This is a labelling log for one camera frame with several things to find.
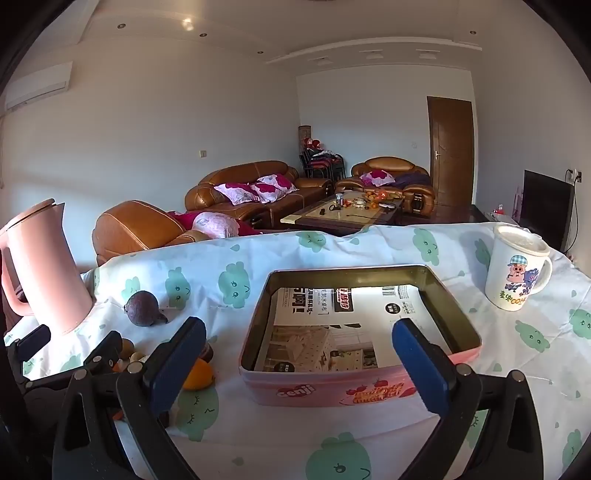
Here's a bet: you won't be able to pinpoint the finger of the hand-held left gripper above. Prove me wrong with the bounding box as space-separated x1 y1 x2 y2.
74 330 124 374
7 324 51 380

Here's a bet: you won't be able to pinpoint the white green-printed tablecloth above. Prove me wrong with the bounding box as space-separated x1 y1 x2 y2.
4 222 591 480

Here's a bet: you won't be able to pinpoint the pink tin box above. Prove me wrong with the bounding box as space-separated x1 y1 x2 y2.
239 264 482 408

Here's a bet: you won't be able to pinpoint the black television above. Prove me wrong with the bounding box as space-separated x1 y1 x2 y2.
520 170 575 253

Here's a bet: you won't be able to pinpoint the dark purple passion fruit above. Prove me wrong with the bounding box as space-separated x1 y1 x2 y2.
124 291 161 328

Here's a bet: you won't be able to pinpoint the white air conditioner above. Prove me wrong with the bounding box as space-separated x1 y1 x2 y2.
4 62 74 111

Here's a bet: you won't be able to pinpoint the magenta blanket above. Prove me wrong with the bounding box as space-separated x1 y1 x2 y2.
167 210 260 237

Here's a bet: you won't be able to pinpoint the printed paper leaflet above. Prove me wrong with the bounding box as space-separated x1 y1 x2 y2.
254 285 451 372

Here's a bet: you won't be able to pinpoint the purple blanket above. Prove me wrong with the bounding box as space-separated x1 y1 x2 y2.
392 172 431 188

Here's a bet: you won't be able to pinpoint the brown wooden door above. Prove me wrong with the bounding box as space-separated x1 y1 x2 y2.
427 96 476 209

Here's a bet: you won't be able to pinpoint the orange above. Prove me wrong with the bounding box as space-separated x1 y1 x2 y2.
182 357 216 391

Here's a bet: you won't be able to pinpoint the brown leather armchair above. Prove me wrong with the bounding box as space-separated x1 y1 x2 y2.
335 157 436 217
92 200 262 267

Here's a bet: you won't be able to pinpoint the wooden coffee table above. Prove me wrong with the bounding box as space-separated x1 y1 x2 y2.
280 189 404 237

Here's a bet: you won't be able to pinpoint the brown leather three-seat sofa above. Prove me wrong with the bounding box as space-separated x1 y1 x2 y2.
185 161 334 229

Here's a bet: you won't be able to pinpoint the pink kettle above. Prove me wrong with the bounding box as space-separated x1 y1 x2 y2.
0 198 95 335

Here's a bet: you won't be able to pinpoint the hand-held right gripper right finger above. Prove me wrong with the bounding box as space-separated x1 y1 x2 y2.
392 318 544 480

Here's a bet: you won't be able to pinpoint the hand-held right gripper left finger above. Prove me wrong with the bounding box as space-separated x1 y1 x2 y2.
52 316 207 480

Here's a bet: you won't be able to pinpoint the dark television stand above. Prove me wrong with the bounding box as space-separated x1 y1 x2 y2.
470 203 523 228

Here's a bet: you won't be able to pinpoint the stacked dark chairs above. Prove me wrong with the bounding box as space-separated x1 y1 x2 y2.
300 150 346 182

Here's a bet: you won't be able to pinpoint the white magenta floral pillow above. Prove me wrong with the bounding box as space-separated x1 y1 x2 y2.
252 174 297 203
361 169 396 186
214 182 260 206

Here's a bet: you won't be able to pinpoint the pale pink pillow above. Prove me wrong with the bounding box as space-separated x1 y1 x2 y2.
191 212 241 239

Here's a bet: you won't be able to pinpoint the white cartoon cup with lid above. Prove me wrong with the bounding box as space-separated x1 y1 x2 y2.
485 223 553 312

